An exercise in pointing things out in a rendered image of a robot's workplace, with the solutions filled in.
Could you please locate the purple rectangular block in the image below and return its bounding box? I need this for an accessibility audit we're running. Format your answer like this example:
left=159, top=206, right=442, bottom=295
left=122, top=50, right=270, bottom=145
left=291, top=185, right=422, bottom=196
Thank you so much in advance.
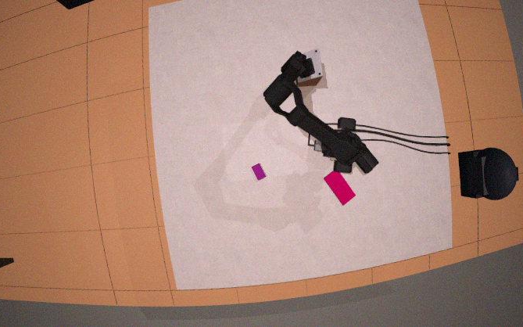
left=252, top=163, right=266, bottom=181

